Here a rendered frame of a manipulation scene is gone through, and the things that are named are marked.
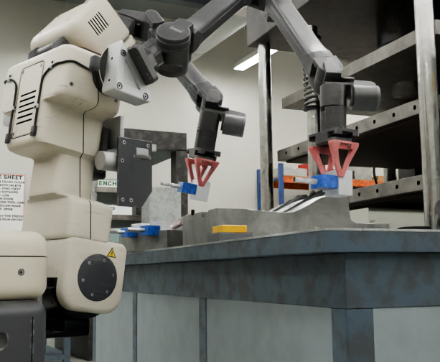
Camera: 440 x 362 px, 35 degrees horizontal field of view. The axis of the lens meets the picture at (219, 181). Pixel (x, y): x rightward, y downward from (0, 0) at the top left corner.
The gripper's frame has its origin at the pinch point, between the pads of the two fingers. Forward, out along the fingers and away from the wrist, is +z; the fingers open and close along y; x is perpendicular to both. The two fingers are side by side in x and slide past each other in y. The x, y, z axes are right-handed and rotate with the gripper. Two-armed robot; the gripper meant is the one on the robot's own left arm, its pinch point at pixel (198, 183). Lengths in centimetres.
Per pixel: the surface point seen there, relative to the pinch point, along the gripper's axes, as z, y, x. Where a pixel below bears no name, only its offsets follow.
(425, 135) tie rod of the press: -27, -2, -69
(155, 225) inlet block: 13.6, 13.2, 5.9
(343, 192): -1, -51, -14
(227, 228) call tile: 10.1, -35.6, 4.3
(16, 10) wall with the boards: -207, 751, 14
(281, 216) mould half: 5.2, -19.6, -16.6
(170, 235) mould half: 15.5, 8.9, 2.4
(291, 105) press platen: -48, 109, -77
